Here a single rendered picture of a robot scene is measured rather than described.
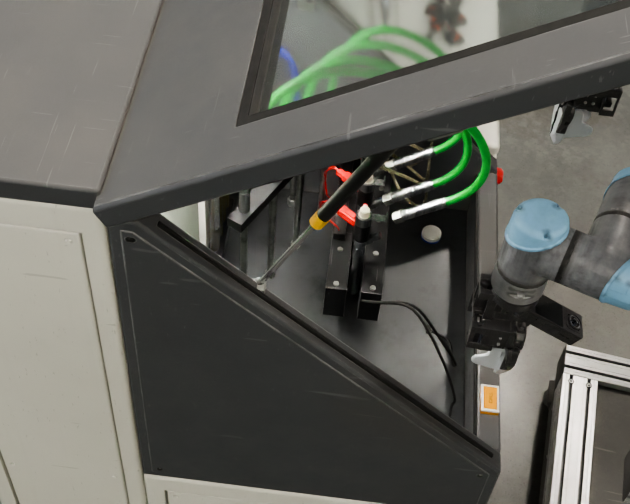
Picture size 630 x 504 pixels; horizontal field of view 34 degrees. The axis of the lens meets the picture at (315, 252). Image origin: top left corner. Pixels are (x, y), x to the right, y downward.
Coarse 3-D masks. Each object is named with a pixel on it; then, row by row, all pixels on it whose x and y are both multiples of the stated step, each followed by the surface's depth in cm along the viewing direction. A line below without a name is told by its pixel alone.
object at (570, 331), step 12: (540, 300) 147; (552, 300) 149; (516, 312) 146; (528, 312) 145; (540, 312) 146; (552, 312) 147; (564, 312) 149; (540, 324) 146; (552, 324) 146; (564, 324) 147; (576, 324) 148; (564, 336) 148; (576, 336) 148
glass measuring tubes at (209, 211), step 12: (204, 204) 172; (216, 204) 174; (228, 204) 190; (204, 216) 175; (216, 216) 176; (204, 228) 177; (216, 228) 178; (228, 228) 188; (204, 240) 180; (216, 240) 181; (216, 252) 183
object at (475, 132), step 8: (472, 128) 151; (472, 136) 152; (480, 136) 152; (480, 144) 153; (480, 152) 155; (488, 152) 154; (488, 160) 155; (488, 168) 157; (480, 176) 158; (472, 184) 160; (480, 184) 159; (240, 192) 167; (248, 192) 167; (464, 192) 162; (472, 192) 161; (448, 200) 163; (456, 200) 163
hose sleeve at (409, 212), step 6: (438, 198) 164; (444, 198) 164; (420, 204) 166; (426, 204) 165; (432, 204) 164; (438, 204) 164; (444, 204) 164; (402, 210) 167; (408, 210) 167; (414, 210) 166; (420, 210) 165; (426, 210) 165; (432, 210) 165; (402, 216) 167; (408, 216) 167; (414, 216) 166
